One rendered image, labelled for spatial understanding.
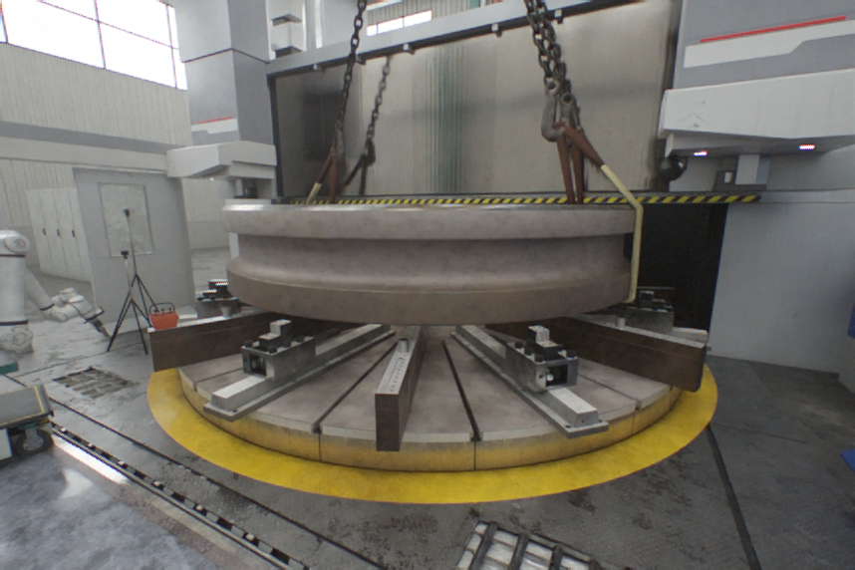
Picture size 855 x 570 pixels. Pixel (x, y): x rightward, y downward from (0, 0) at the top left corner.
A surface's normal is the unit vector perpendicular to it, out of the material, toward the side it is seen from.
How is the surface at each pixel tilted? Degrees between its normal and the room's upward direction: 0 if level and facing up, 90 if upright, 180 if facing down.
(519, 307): 90
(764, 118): 90
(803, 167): 90
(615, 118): 90
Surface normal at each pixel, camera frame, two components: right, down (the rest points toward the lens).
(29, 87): 0.89, 0.09
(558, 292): 0.40, 0.18
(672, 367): -0.76, 0.13
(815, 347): -0.47, 0.18
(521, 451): 0.20, 0.19
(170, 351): 0.65, 0.15
